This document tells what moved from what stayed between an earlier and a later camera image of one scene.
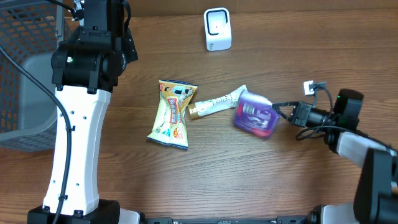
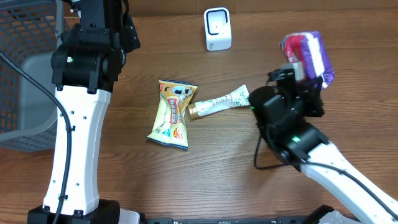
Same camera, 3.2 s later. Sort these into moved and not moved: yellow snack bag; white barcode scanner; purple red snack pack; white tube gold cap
Moved: purple red snack pack
Not moved: white tube gold cap; white barcode scanner; yellow snack bag
